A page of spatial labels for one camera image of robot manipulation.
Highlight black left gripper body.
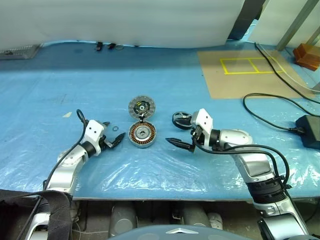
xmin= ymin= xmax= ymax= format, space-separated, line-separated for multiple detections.
xmin=99 ymin=134 xmax=115 ymax=151

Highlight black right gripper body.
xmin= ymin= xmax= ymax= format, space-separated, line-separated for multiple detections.
xmin=190 ymin=126 xmax=205 ymax=154

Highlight round motor housing copper windings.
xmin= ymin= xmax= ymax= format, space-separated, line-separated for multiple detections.
xmin=127 ymin=120 xmax=158 ymax=149

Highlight blue plastic table cover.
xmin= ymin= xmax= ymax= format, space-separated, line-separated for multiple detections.
xmin=0 ymin=18 xmax=320 ymax=201

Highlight brown cardboard sheet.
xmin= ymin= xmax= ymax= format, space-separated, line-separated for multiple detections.
xmin=197 ymin=48 xmax=316 ymax=100

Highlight large grey cylinder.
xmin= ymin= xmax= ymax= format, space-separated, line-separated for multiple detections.
xmin=109 ymin=204 xmax=138 ymax=238

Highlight yellow tape rectangle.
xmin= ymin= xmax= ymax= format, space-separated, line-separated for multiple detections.
xmin=219 ymin=57 xmax=286 ymax=76

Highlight small white cylinder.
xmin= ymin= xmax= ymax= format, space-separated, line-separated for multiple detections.
xmin=208 ymin=212 xmax=224 ymax=230

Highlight grey robot torso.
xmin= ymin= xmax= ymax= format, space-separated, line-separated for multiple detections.
xmin=106 ymin=223 xmax=266 ymax=240

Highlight large white foam sheet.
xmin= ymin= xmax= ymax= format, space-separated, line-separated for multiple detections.
xmin=0 ymin=0 xmax=247 ymax=49

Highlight black power adapter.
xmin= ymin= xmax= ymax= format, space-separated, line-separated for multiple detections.
xmin=295 ymin=114 xmax=320 ymax=150

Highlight grey mesh tray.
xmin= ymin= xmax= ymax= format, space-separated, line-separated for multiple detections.
xmin=0 ymin=44 xmax=42 ymax=61

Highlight clear plastic tube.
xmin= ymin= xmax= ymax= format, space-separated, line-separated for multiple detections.
xmin=256 ymin=43 xmax=320 ymax=95

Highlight white panel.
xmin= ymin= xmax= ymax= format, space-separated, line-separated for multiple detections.
xmin=248 ymin=0 xmax=320 ymax=49

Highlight orange box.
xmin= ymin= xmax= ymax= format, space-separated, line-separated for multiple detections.
xmin=292 ymin=43 xmax=320 ymax=72

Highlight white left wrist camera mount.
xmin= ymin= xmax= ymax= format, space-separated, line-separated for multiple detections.
xmin=83 ymin=119 xmax=106 ymax=157

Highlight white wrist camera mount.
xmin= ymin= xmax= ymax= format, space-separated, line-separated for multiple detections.
xmin=83 ymin=119 xmax=106 ymax=157
xmin=191 ymin=108 xmax=214 ymax=150

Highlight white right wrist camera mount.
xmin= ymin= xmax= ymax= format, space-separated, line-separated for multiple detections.
xmin=191 ymin=108 xmax=214 ymax=150

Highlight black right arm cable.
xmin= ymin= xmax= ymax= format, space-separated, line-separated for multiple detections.
xmin=193 ymin=143 xmax=291 ymax=191

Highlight black power adapter cable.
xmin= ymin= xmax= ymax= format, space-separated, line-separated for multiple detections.
xmin=242 ymin=92 xmax=320 ymax=134

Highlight black fabric strap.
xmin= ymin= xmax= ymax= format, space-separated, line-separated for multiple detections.
xmin=0 ymin=188 xmax=74 ymax=240

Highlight long black cable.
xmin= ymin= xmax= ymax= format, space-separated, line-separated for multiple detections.
xmin=254 ymin=42 xmax=320 ymax=105

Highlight dark post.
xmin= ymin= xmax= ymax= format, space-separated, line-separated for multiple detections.
xmin=226 ymin=0 xmax=264 ymax=41

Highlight aluminium profile post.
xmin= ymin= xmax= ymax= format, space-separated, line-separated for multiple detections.
xmin=275 ymin=0 xmax=318 ymax=51

